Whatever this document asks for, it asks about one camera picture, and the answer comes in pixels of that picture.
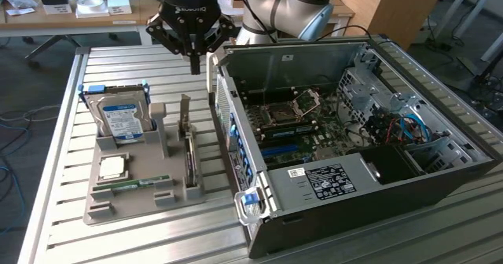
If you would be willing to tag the metal socket cover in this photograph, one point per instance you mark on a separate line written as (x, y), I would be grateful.
(309, 102)

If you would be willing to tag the green RAM stick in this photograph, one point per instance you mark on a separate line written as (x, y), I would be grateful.
(134, 183)

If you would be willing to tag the silver CPU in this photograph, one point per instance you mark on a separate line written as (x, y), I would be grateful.
(112, 168)

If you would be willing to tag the CPU socket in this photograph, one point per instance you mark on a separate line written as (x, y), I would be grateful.
(283, 114)

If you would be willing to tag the grey power supply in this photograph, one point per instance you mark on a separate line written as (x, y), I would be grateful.
(291, 187)

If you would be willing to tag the white paper label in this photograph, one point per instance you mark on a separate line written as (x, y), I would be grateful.
(19, 11)

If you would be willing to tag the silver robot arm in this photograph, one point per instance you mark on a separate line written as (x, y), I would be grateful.
(299, 4)

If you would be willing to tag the wooden desk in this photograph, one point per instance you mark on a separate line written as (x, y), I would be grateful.
(144, 10)
(47, 21)

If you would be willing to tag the green motherboard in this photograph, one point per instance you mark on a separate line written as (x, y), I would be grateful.
(326, 128)

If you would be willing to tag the flat white box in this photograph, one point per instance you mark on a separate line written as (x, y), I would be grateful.
(92, 13)

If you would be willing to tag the blue case latch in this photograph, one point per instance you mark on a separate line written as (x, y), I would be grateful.
(250, 199)

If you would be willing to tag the black fan shroud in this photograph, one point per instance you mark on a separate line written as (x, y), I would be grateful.
(389, 163)

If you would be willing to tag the metal disk bay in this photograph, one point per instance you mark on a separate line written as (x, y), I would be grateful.
(441, 155)

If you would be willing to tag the white paper stack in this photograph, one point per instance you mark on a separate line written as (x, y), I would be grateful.
(231, 7)

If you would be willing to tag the small white labelled box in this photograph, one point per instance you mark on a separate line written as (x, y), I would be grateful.
(119, 6)

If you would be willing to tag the black and white box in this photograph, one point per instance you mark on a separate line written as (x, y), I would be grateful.
(55, 1)

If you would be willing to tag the hard disk with blue carrier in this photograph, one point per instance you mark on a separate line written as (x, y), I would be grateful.
(119, 119)

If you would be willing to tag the white metal table frame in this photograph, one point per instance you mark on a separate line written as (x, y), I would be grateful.
(451, 7)

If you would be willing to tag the open black PC case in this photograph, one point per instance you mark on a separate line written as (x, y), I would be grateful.
(354, 217)

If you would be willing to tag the graphics card with metal bracket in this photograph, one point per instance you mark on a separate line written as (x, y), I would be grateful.
(190, 158)

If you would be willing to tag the grey parts rack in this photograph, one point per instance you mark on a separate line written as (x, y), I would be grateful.
(150, 163)

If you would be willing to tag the white tape roll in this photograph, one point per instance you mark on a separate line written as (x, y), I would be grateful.
(90, 2)

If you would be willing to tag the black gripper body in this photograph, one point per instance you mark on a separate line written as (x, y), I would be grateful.
(189, 7)

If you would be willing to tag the blue expansion slot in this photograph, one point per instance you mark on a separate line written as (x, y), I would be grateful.
(279, 150)

